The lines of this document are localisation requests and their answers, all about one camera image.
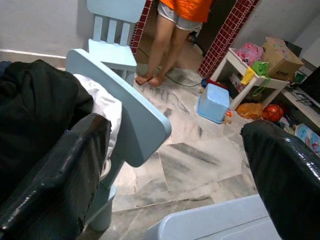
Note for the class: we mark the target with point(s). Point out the black flat television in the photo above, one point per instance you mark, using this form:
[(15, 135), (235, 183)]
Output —
[(313, 85)]

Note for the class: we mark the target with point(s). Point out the blue printed toy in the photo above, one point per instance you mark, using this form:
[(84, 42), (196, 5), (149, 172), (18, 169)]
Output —
[(308, 136)]

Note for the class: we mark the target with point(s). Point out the person in orange shirt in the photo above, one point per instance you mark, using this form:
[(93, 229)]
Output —
[(165, 37)]

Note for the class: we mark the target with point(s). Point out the small white side table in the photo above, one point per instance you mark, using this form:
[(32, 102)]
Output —
[(246, 92)]

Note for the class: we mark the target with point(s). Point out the black garment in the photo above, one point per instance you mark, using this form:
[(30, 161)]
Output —
[(37, 100)]

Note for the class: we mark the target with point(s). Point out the white television bench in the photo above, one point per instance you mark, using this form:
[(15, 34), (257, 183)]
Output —
[(300, 105)]

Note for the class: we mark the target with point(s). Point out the light blue plastic box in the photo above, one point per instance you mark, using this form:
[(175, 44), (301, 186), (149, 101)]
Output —
[(212, 102)]

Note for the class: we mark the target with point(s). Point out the white garment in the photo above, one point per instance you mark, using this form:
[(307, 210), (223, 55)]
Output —
[(105, 100)]

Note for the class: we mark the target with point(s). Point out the pink bag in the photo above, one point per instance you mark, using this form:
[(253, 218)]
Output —
[(250, 52)]

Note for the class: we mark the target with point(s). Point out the brown cardboard box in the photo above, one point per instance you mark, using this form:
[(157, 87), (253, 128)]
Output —
[(282, 60)]

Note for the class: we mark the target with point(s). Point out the green bag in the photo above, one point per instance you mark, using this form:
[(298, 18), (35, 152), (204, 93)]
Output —
[(261, 68)]

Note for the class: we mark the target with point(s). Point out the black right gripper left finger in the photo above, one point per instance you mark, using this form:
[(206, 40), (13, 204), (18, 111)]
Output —
[(50, 190)]

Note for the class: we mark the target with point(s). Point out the yellow toy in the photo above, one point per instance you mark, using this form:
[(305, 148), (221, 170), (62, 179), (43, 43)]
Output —
[(248, 76)]

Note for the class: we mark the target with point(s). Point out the orange plastic bag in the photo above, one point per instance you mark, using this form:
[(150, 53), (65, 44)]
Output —
[(250, 111)]

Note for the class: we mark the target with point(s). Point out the red ball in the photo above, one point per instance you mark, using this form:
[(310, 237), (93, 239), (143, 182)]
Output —
[(273, 113)]

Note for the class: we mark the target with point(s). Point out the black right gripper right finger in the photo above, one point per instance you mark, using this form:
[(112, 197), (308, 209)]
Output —
[(290, 187)]

